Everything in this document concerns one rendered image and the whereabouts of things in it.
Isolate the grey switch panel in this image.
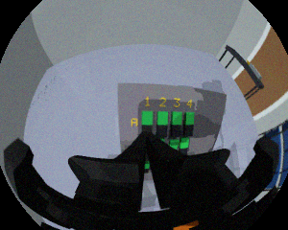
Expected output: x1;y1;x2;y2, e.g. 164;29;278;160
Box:
117;83;228;156

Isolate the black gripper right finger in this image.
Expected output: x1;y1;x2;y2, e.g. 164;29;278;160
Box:
145;130;231;210

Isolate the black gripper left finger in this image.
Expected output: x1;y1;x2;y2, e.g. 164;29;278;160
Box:
68;131;147;211

